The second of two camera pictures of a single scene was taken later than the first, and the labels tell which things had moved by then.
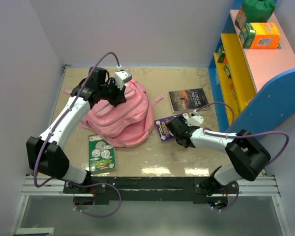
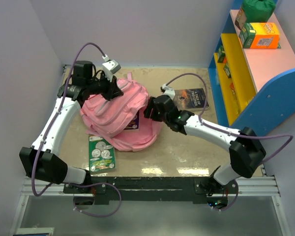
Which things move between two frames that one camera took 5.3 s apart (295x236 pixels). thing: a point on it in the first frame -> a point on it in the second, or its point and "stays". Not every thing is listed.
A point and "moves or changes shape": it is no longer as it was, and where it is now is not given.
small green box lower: (227, 71) stays
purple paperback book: (164, 132) -> (133, 124)
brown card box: (241, 19) stays
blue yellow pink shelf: (257, 88) stays
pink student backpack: (129, 125) moves or changes shape
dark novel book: (187, 101) stays
